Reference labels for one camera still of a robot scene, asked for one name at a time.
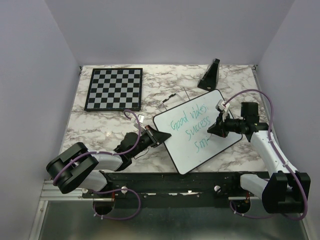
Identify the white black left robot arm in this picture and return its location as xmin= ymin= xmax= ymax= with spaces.
xmin=46 ymin=125 xmax=172 ymax=198

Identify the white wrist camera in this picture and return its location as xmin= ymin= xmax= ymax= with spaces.
xmin=130 ymin=114 xmax=145 ymax=131
xmin=215 ymin=99 xmax=230 ymax=122

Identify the black wire whiteboard stand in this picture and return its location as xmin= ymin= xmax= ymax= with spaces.
xmin=156 ymin=87 xmax=191 ymax=112

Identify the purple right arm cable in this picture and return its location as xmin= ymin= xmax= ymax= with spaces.
xmin=223 ymin=89 xmax=308 ymax=221

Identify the aluminium rail frame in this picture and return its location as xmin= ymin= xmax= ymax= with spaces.
xmin=30 ymin=64 xmax=311 ymax=240

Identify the white whiteboard black frame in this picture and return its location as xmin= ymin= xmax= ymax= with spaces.
xmin=152 ymin=89 xmax=243 ymax=175

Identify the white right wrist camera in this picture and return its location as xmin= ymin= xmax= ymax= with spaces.
xmin=215 ymin=99 xmax=230 ymax=122

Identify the black white chessboard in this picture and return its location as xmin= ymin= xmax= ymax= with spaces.
xmin=84 ymin=68 xmax=143 ymax=112

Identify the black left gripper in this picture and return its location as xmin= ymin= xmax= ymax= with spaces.
xmin=129 ymin=125 xmax=171 ymax=159

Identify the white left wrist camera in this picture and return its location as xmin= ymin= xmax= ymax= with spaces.
xmin=130 ymin=114 xmax=145 ymax=131

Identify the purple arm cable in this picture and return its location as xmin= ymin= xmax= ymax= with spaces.
xmin=223 ymin=89 xmax=308 ymax=221
xmin=52 ymin=109 xmax=142 ymax=221

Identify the black wedge eraser block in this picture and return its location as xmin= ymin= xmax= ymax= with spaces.
xmin=197 ymin=58 xmax=220 ymax=92

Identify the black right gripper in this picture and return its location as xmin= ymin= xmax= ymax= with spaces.
xmin=207 ymin=111 xmax=246 ymax=138

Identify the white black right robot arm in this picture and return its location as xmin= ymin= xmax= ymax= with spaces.
xmin=207 ymin=100 xmax=311 ymax=217

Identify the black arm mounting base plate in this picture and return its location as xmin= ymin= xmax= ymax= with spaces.
xmin=83 ymin=171 xmax=247 ymax=212

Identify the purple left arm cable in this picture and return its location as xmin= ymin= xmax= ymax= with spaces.
xmin=52 ymin=109 xmax=142 ymax=221

